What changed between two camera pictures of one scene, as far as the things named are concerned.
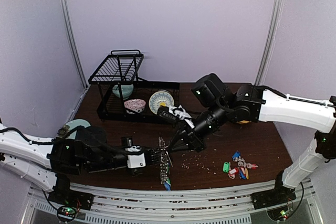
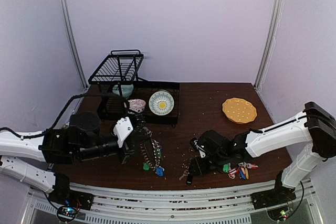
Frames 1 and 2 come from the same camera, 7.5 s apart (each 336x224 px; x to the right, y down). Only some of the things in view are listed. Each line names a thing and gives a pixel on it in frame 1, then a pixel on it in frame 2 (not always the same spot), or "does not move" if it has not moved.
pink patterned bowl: x=136 y=105 does not move
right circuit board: x=279 y=214 does not move
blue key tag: x=167 y=186 → x=159 y=171
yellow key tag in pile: x=247 y=174 does not move
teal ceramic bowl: x=126 y=89 does not move
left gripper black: x=150 y=153 → x=132 y=140
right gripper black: x=193 y=141 → x=198 y=165
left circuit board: x=66 y=213 does not move
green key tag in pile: x=226 y=167 does not move
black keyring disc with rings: x=164 y=162 → x=151 y=150
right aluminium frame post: x=279 y=1 does not move
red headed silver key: x=252 y=166 does not move
